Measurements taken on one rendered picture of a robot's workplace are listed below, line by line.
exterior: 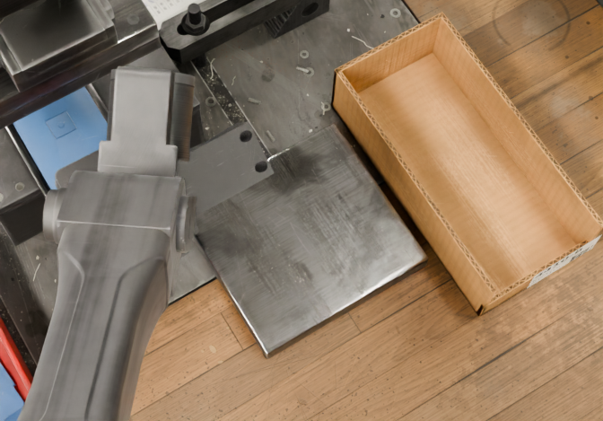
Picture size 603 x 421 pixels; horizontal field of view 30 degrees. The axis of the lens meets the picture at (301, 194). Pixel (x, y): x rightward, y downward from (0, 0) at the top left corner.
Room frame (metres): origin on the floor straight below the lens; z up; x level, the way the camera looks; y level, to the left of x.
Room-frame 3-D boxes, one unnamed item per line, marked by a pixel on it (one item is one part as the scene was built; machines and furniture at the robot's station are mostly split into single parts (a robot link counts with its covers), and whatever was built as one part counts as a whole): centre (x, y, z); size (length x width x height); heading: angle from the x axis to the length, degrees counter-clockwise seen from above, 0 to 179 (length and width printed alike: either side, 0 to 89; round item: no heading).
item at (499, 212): (0.44, -0.15, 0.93); 0.25 x 0.13 x 0.08; 34
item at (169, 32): (0.57, 0.07, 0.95); 0.15 x 0.03 x 0.10; 124
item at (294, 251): (0.36, 0.00, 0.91); 0.17 x 0.16 x 0.02; 124
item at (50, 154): (0.40, 0.20, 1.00); 0.15 x 0.07 x 0.03; 34
